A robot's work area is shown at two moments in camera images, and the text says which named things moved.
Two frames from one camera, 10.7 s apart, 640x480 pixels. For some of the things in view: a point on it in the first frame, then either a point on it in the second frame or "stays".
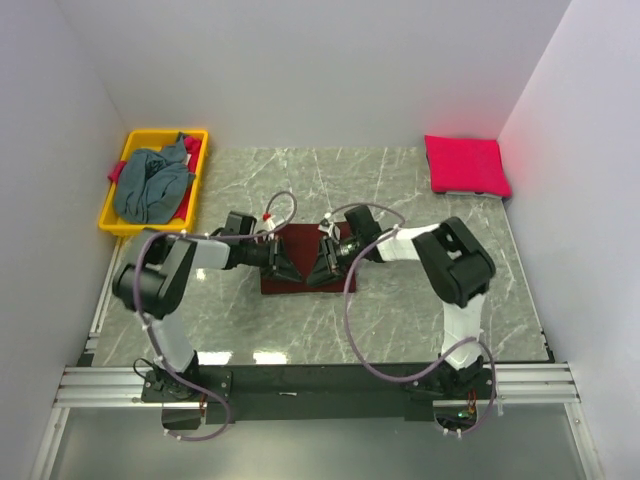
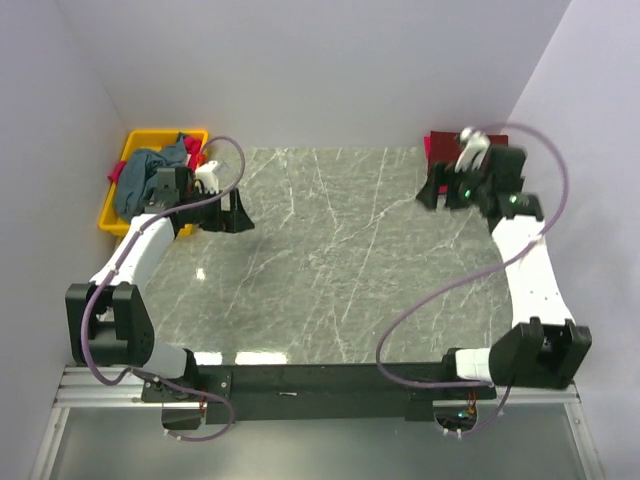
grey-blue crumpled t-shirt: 152,187 stays
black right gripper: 324,271 to 428,194
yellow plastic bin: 154,139 stays
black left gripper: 278,263 to 234,220
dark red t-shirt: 302,243 to 445,146
